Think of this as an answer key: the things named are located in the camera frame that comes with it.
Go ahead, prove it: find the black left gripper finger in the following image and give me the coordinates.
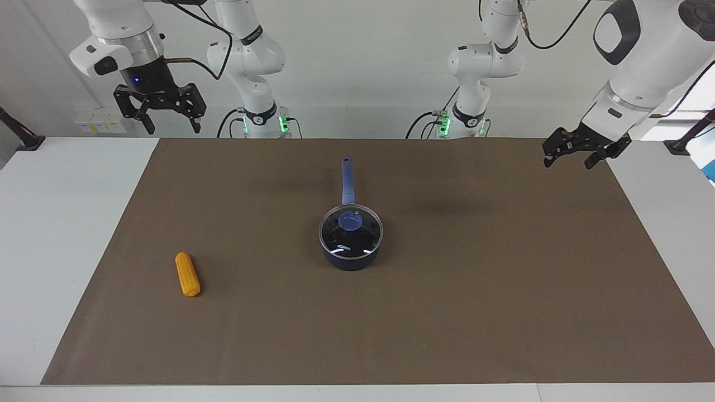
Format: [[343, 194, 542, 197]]
[[542, 127, 571, 168], [584, 147, 615, 169]]

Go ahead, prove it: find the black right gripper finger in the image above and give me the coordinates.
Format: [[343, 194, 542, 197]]
[[113, 88, 156, 135], [180, 84, 206, 133]]

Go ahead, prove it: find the yellow corn cob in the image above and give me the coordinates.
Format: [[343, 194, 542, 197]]
[[175, 252, 201, 297]]

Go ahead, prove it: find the glass lid with blue knob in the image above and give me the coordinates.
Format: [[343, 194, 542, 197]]
[[318, 204, 385, 262]]

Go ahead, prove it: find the white power strip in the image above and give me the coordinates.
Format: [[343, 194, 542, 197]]
[[74, 114, 128, 135]]

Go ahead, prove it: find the black clamp stand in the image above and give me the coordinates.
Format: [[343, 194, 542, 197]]
[[0, 106, 46, 152], [664, 109, 715, 156]]

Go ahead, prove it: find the brown table mat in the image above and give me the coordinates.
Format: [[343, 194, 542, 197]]
[[40, 138, 715, 386]]

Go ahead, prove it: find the black base cable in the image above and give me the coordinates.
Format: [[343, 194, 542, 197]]
[[406, 109, 447, 139], [216, 108, 246, 138]]

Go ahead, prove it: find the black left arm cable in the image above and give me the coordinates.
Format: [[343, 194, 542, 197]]
[[517, 0, 594, 51]]

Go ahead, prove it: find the dark pot with blue handle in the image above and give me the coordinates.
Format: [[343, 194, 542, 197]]
[[318, 157, 385, 272]]

